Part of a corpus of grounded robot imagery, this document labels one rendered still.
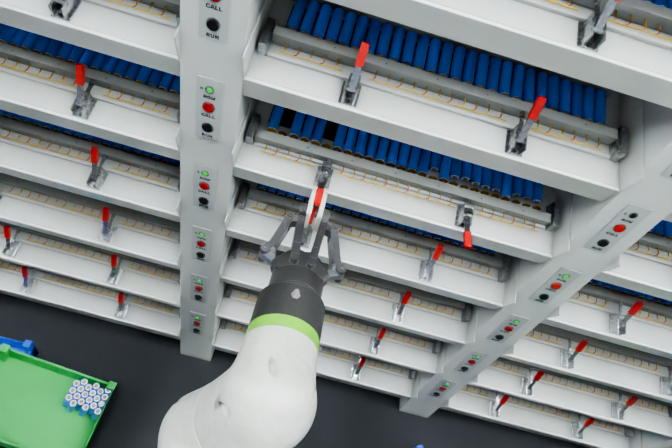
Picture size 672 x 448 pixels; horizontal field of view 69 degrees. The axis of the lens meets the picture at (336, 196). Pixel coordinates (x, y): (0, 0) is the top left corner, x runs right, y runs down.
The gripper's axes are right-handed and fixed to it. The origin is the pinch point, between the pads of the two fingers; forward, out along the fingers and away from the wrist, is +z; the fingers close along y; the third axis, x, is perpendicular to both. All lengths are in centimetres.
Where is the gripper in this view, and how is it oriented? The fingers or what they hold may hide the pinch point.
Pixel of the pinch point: (315, 209)
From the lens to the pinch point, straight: 82.3
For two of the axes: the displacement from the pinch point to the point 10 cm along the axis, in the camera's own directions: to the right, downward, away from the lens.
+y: 9.6, 2.8, 0.6
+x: 2.6, -7.6, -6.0
